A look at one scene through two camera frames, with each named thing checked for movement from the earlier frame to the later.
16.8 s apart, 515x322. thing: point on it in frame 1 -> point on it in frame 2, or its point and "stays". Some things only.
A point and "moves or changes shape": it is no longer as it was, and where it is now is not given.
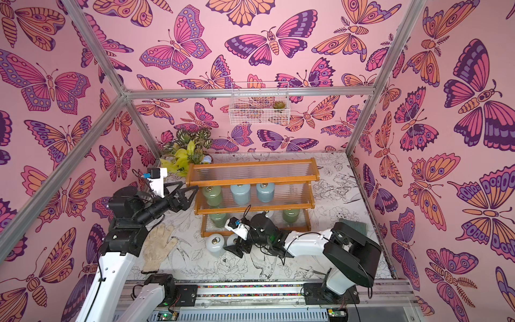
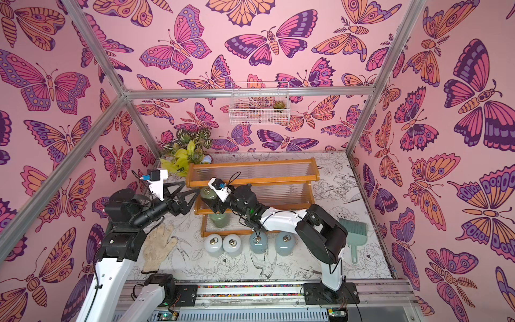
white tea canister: [214, 243] stays
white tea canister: [232, 239] stays
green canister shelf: [214, 194] stays
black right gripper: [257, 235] -> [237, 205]
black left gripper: [182, 204] stays
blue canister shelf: [265, 192] moves or changes shape
